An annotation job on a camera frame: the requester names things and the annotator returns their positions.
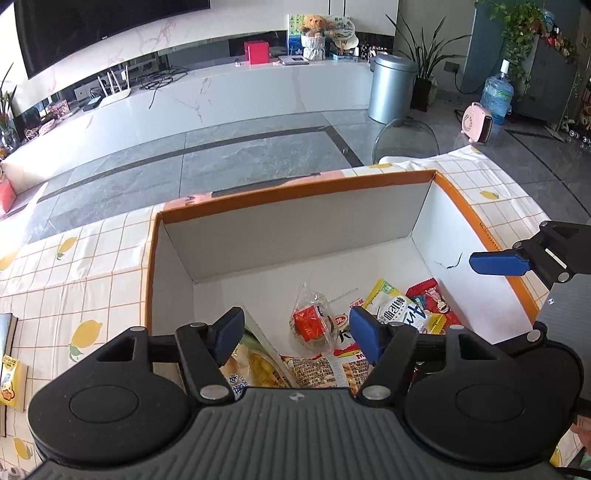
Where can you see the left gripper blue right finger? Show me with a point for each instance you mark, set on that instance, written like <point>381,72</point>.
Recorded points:
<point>390,350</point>

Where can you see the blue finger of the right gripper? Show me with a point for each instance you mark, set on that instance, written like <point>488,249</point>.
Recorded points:
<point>502,263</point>

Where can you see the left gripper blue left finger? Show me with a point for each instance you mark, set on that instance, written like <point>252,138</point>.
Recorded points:
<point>203,349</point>

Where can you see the yellow America snack bag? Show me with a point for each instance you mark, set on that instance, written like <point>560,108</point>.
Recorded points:
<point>391,306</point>

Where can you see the yellow chips bag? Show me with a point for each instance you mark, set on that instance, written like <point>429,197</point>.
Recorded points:
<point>255,363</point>

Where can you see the red chips bag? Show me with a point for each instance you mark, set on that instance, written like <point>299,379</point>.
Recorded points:
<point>429,295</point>

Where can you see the clear red label snack pouch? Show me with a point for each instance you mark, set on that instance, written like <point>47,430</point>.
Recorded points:
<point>312,321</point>

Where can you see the orange cardboard box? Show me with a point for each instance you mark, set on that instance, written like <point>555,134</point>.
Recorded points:
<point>339,235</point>

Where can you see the pink small heater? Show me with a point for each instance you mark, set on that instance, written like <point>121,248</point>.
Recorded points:
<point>477,123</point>

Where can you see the lemon pattern tablecloth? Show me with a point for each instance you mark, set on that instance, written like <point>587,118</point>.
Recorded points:
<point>106,398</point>

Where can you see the clear glass chair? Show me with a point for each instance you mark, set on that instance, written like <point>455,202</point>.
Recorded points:
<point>406,138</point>

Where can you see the blue water jug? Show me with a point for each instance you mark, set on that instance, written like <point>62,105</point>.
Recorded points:
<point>498,94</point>

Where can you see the yellow small box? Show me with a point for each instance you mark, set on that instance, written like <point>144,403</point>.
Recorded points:
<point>13,383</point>

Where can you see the silver trash can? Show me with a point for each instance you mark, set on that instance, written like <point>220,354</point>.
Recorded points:
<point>392,88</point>

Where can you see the green potted plant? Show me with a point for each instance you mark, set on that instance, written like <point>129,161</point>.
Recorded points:
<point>426,54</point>

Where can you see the hanging ivy plant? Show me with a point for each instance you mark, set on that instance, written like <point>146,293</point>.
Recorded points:
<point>523,23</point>

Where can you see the pink storage box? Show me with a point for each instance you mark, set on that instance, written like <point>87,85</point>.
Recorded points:
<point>7,196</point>

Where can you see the white tv console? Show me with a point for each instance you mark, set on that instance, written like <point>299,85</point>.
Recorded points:
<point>203,98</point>

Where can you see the white wifi router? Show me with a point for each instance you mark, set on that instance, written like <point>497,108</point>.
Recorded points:
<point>115,86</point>

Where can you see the potted orchid plant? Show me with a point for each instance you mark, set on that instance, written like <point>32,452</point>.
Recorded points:
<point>9,138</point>

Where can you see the pink red box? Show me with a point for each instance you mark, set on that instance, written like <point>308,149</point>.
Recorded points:
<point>257,52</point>

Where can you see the black television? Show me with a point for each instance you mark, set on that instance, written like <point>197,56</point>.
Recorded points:
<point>50,30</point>

